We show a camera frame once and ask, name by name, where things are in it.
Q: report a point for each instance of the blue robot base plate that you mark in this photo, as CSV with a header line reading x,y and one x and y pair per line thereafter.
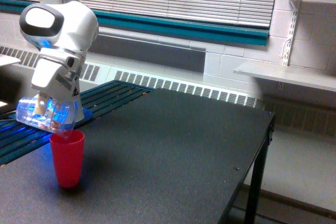
x,y
88,116

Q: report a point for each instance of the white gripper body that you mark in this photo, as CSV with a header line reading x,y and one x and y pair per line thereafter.
x,y
57,72

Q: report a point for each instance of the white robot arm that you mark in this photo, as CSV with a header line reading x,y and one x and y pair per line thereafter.
x,y
62,31

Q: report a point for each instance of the white shelf bracket rail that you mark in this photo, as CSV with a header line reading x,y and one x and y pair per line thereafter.
x,y
287,45

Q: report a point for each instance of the clear plastic cup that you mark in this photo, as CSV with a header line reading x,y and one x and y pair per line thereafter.
x,y
59,117

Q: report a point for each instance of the blue slatted mounting rails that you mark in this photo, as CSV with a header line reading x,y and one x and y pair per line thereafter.
x,y
18,139

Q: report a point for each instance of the black table leg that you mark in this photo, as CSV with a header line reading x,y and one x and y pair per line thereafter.
x,y
257,175

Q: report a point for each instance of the lower white wall shelf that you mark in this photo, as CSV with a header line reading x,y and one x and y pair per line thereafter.
x,y
305,77

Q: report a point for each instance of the red plastic cup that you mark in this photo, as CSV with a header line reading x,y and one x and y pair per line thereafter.
x,y
67,154

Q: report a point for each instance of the white object at left edge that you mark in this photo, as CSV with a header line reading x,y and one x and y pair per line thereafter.
x,y
8,60

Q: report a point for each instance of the white baseboard radiator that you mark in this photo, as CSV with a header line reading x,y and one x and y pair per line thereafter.
x,y
301,117

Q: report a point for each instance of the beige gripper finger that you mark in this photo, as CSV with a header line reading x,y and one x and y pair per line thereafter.
x,y
41,104

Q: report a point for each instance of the teal window sill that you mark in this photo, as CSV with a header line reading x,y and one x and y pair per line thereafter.
x,y
170,27

